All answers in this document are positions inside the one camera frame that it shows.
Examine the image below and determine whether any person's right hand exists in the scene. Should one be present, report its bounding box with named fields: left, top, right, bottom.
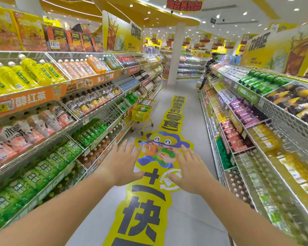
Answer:
left=167, top=145, right=217, bottom=195

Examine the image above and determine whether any person's left hand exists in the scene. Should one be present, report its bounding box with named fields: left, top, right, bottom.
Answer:
left=100, top=139, right=145, bottom=187

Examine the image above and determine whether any yellow shopping basket trolley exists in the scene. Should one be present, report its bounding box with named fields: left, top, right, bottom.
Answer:
left=130, top=97, right=156, bottom=136

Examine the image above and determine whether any white wire shelf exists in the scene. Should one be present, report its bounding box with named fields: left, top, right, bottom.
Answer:
left=0, top=50, right=165, bottom=237

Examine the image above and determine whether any person's right forearm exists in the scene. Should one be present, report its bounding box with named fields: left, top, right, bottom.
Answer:
left=202, top=179, right=299, bottom=246

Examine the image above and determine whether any person's left forearm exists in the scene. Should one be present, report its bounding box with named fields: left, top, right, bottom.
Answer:
left=0, top=169, right=118, bottom=246

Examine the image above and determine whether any row of dark tea bottles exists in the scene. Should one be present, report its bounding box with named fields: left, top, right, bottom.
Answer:
left=61, top=82, right=123, bottom=119

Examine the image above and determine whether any green shelf label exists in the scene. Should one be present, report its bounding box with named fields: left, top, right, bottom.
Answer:
left=237, top=85, right=258, bottom=105

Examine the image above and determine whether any distant white shelf unit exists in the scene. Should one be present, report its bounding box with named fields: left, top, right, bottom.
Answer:
left=162, top=55, right=211, bottom=80

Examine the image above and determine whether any row of orange-brown bottles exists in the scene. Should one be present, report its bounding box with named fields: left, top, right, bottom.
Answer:
left=78, top=128, right=118, bottom=168

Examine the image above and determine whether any row of brown bottles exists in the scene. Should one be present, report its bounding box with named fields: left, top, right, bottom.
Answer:
left=223, top=168, right=256, bottom=209

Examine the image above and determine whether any yellow cartoon floor sticker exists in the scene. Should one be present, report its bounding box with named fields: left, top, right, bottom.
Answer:
left=102, top=94, right=195, bottom=246

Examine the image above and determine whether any row of red packets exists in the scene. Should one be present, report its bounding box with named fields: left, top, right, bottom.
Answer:
left=220, top=120, right=248, bottom=153

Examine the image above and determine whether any row of small dark bottles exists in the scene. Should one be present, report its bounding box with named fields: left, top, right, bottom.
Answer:
left=41, top=161, right=88, bottom=203

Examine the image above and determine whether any row of large green-capped bottles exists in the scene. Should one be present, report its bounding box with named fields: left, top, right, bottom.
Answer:
left=117, top=98, right=131, bottom=112

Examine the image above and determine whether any row of bright green bottles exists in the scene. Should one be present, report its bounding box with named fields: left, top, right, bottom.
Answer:
left=125, top=92, right=139, bottom=105

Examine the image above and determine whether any row of purple packets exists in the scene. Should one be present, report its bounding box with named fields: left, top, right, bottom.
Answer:
left=217, top=88, right=269, bottom=128

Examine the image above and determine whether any row of blue water bottles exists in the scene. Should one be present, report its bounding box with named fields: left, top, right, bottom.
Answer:
left=117, top=76, right=140, bottom=92

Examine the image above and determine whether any row of green label bottles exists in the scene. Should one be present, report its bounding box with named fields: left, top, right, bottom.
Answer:
left=0, top=139, right=83, bottom=235

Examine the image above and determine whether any row of clear green bottles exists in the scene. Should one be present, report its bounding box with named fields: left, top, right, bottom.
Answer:
left=99, top=54, right=123, bottom=72

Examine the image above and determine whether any row of pink label bottles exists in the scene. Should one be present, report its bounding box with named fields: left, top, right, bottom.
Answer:
left=0, top=105, right=75, bottom=171

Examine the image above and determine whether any row of pastel packets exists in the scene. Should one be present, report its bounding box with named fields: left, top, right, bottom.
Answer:
left=213, top=63, right=249, bottom=82

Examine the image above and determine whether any white round pillar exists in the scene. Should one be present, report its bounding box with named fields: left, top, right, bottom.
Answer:
left=167, top=22, right=187, bottom=86

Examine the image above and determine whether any row of dark yellow packets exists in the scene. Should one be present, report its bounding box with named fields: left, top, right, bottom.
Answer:
left=266, top=84, right=308, bottom=130

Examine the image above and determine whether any yellow price tag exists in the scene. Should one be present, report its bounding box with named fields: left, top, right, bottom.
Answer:
left=0, top=99, right=15, bottom=116

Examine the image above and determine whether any row of small hanging signs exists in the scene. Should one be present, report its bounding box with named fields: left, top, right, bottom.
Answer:
left=143, top=32, right=249, bottom=49

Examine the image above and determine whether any yellow snack carton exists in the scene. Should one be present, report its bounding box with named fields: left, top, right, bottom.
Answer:
left=0, top=4, right=22, bottom=52
left=12, top=10, right=48, bottom=52

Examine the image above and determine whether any red yellow hanging sign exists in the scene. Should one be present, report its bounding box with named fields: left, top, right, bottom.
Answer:
left=166, top=0, right=205, bottom=13

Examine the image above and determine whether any white wire shelving unit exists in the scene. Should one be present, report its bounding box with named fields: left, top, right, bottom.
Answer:
left=199, top=61, right=308, bottom=246

